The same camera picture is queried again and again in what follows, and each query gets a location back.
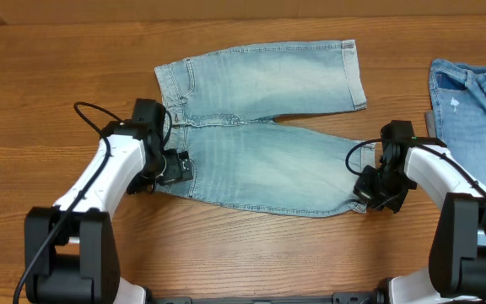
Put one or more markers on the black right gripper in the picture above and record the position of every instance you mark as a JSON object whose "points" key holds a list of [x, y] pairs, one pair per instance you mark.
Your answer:
{"points": [[375, 191]]}

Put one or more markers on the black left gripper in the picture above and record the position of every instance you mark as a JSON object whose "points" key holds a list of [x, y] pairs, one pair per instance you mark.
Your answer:
{"points": [[175, 171]]}

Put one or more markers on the light blue denim shorts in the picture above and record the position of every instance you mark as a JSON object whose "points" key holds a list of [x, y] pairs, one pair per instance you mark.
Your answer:
{"points": [[224, 107]]}

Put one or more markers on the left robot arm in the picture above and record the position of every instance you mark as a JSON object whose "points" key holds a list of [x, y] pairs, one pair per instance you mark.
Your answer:
{"points": [[70, 251]]}

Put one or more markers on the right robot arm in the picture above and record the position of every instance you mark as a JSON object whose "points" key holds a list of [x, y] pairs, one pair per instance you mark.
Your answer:
{"points": [[456, 272]]}

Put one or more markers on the blue jeans stack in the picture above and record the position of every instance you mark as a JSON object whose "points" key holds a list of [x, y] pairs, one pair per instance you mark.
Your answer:
{"points": [[458, 99]]}

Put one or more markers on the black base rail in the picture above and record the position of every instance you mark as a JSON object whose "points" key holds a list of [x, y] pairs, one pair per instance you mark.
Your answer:
{"points": [[335, 298]]}

